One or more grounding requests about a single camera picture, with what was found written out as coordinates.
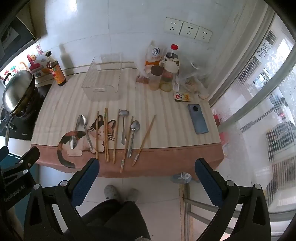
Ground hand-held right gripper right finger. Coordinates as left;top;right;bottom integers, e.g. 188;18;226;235
195;158;271;241

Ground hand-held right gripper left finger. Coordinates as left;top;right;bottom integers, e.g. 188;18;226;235
23;158;100;241

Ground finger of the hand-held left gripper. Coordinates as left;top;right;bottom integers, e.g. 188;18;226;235
3;146;40;183

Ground metal spoon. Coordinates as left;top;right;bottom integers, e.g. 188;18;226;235
127;120;140;158
118;110;129;144
76;114;93;151
69;116;81;150

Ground wooden chopstick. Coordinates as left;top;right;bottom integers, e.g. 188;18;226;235
120;116;134;173
132;115;156;166

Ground clear plastic container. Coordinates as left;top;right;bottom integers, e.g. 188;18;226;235
81;53;136;101

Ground person's left forearm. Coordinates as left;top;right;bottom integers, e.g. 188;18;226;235
5;204;26;241

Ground clear plastic floor object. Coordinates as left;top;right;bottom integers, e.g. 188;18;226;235
171;172;192;183

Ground grey slipper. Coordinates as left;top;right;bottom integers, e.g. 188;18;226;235
104;185;122;202
125;188;140;202

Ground black gas stove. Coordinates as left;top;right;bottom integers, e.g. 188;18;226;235
0;85;52;141

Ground red packet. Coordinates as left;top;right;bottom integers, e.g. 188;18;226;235
218;132;228;149
213;109;222;127

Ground person's dark pants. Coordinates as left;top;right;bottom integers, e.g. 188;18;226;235
81;199;151;241

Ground blue smartphone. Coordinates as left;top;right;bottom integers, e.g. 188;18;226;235
187;103;209;135

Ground striped cat print tablecloth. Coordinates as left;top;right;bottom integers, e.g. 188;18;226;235
31;62;225;178

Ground steel wok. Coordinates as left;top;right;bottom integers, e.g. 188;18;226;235
2;70;37;147

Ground dark sauce bottle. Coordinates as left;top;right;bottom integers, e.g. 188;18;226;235
46;51;67;87

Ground small colourful packet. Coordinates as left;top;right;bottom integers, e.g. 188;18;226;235
174;91;192;102

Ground clear plastic bag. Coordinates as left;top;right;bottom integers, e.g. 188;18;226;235
176;58;210;100

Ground brown lid jar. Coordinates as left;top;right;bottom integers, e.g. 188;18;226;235
149;65;164;91

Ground small reddish food bag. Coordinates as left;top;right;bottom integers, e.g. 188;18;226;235
136;74;150;85

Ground range hood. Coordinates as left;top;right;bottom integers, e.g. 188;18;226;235
0;0;41;63

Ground red cap dark bottle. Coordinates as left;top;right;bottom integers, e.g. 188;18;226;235
164;44;180;70

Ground white and orange salt bag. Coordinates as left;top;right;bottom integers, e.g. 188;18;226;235
144;41;166;70

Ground metal table frame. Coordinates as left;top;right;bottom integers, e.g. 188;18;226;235
179;184;234;235

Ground colourful wall stickers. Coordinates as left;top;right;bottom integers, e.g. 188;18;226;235
0;45;50;80

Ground white wall socket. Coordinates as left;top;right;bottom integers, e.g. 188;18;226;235
164;17;184;33
180;22;199;37
195;26;213;43

